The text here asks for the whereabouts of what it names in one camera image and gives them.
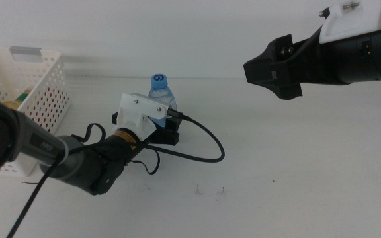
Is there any white perforated plastic basket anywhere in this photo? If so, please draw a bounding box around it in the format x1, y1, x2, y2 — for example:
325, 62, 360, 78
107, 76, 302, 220
0, 46, 71, 177

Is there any yellow tea bottle green label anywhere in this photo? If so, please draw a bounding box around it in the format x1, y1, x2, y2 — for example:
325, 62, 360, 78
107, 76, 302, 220
1, 89, 33, 112

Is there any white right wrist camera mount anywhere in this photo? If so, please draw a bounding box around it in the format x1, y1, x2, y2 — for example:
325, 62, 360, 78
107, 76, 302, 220
318, 0, 381, 45

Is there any black left camera cable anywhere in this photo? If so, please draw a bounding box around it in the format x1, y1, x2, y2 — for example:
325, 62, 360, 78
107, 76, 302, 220
5, 109, 226, 238

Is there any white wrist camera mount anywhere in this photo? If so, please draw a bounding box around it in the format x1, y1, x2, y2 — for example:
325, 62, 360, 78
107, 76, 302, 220
318, 0, 381, 45
111, 92, 171, 141

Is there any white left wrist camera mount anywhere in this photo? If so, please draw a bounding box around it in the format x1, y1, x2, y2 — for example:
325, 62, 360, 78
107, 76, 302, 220
111, 92, 171, 141

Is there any clear water bottle blue cap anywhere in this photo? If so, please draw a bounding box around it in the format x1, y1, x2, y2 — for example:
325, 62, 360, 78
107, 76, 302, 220
147, 73, 179, 130

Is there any thin left arm wrist cable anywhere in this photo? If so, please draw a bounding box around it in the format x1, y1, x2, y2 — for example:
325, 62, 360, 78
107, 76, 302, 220
71, 122, 161, 176

